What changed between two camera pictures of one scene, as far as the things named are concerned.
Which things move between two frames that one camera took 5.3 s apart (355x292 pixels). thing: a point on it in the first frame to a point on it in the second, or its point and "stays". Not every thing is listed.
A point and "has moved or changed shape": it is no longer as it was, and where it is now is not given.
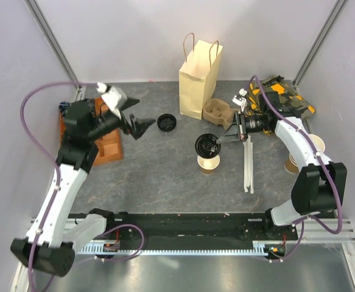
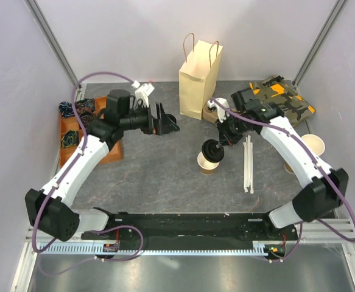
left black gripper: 140,125 to 162,124
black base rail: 194,229 stays
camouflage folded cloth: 288,97 stays
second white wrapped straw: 251,163 stays
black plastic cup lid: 206,145 has moved or changed shape
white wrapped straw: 246,163 stays
